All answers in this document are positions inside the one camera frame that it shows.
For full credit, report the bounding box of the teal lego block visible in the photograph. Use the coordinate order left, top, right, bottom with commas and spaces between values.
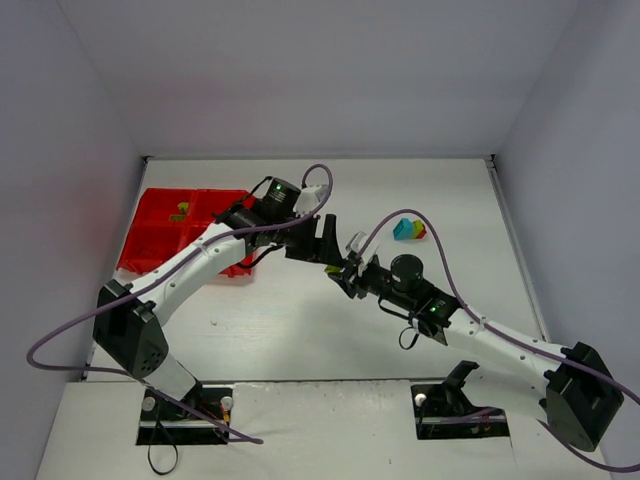
393, 217, 414, 241

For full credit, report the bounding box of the green long lego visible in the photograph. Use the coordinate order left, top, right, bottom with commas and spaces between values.
169, 202, 190, 223

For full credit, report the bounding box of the green lego cube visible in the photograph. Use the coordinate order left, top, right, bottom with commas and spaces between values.
411, 220, 428, 240

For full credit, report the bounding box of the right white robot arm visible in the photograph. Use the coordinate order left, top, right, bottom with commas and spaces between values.
326, 254, 623, 452

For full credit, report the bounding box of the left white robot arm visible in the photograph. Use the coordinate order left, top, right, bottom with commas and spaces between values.
93, 178, 342, 406

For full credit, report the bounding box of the red divided bin tray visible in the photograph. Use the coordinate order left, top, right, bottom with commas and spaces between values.
117, 188, 255, 275

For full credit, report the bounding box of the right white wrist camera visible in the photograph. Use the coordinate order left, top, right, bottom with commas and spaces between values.
346, 231, 379, 276

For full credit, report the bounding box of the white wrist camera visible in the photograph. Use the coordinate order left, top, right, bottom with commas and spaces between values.
294, 185, 329, 216
346, 231, 379, 276

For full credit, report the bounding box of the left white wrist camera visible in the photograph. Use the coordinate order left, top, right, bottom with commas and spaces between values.
294, 185, 329, 216

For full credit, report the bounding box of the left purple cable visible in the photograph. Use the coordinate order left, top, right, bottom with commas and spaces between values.
25, 163, 335, 445

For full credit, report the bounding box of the purple cable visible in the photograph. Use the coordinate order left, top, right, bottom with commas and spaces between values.
362, 208, 640, 472
25, 163, 335, 445

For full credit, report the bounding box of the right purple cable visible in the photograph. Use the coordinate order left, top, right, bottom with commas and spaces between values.
362, 208, 640, 472

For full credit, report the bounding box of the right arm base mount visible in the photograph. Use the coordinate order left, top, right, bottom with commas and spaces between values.
410, 361, 510, 441

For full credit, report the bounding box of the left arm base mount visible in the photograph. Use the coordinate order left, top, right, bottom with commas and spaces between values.
135, 379, 236, 446

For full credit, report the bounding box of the black loop cable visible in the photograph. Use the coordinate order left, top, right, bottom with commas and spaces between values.
147, 414, 180, 476

